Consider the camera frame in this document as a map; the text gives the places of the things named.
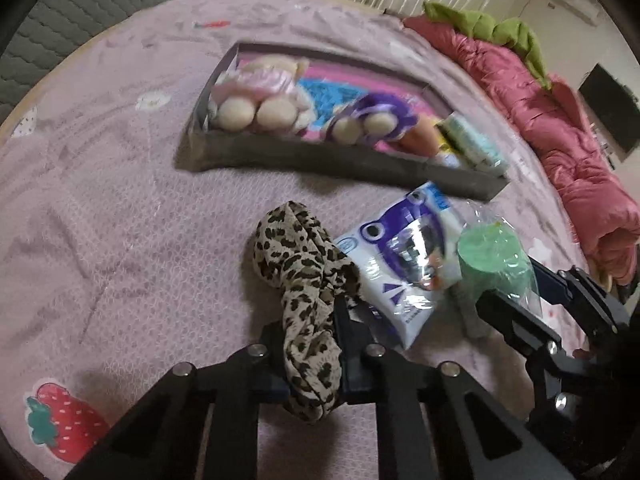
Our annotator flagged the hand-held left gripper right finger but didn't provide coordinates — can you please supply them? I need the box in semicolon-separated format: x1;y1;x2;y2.
332;301;576;480

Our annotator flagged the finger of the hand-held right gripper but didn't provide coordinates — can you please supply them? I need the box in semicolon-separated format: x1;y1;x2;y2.
530;257;633;333
475;287;563;361

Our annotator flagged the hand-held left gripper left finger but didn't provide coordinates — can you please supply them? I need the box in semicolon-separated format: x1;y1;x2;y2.
65;322;291;480

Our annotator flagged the green sponge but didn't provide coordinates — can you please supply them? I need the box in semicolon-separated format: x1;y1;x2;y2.
456;200;542;321

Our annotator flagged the leopard print scrunchie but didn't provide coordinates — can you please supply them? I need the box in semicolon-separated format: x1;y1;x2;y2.
252;201;363;423

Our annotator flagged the blue and white tissue pack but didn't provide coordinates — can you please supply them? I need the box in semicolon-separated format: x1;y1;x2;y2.
332;180;463;351

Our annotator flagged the grey shallow cardboard box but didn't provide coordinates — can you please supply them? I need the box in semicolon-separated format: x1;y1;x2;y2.
175;40;511;201

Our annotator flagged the light blue tissue pack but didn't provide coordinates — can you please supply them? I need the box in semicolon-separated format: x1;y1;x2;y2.
442;112;508;172

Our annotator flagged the yellow wet wipes pack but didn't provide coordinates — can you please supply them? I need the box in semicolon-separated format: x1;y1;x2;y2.
434;130;462;167

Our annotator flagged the orange egg-shaped sponge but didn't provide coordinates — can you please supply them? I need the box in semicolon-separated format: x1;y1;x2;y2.
400;122;442;157

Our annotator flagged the cream teddy bear purple dress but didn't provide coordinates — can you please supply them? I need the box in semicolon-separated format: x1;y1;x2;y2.
327;92;421;150

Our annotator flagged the cream teddy bear pink dress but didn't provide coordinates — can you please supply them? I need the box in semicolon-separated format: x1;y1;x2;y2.
210;55;313;136

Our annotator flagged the pink quilt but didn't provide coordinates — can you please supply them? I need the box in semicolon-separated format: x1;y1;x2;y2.
402;15;640;286

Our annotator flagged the purple printed bed sheet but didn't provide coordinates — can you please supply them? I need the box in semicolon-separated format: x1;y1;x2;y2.
0;0;608;480

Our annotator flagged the black television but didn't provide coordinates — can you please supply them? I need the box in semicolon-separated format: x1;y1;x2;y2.
580;64;640;153

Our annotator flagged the pink book with blue label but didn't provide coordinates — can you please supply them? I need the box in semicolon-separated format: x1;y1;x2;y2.
295;62;451;153

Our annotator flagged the green blanket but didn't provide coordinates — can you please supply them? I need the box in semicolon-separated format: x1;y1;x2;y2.
422;1;551;91

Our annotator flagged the white air conditioner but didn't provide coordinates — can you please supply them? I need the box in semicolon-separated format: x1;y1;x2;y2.
542;0;601;26

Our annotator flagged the grey quilted headboard cover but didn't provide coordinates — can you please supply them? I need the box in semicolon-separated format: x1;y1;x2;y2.
0;0;221;123

